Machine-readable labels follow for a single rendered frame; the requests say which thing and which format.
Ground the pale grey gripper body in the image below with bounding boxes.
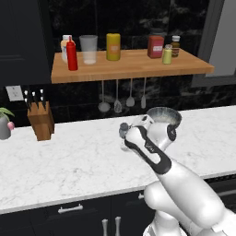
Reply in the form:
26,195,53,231
118,122,134,152

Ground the yellow-green shaker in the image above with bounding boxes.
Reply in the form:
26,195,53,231
161,43,173,65

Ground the red ketchup bottle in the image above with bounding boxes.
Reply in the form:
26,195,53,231
65,35,79,72

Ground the dark brown bottle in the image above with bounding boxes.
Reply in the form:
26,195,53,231
171,35,182,58

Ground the white bottle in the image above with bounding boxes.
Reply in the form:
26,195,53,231
60,34,74,65

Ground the hanging slotted spatula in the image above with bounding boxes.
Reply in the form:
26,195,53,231
113,79,124,114

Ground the hanging steel ladle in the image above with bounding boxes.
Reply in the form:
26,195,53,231
98,80,112,113

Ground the hanging narrow spatula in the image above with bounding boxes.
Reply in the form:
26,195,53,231
140,77,148,110

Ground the black drawer front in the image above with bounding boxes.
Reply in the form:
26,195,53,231
111,189,148,216
29,196,112,223

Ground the wooden knife block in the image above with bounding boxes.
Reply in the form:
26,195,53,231
23,88,56,142

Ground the yellow canister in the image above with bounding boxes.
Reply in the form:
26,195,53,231
105,32,122,62

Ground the clear glass cup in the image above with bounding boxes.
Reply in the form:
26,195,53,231
78,34,99,65

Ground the red box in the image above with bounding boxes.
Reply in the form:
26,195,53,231
147,35,165,60

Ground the black cupboard door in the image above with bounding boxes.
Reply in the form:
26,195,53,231
111,211,155,236
61,215,112,236

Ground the black dishwasher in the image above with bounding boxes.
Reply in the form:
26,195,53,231
205,173,236,214

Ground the grey potted plant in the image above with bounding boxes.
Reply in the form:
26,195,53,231
0,107,16,141

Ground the wooden wall shelf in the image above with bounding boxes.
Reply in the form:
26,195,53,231
50,48,216,85

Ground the silver cupboard door handle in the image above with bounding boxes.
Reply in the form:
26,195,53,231
101,218,109,236
114,216,122,236

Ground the white wall outlet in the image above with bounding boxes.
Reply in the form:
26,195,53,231
5,85,25,102

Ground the grey window frame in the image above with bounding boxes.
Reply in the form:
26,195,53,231
191,0,236,89

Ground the black wall cabinet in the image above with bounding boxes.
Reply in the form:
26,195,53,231
0,0,55,89

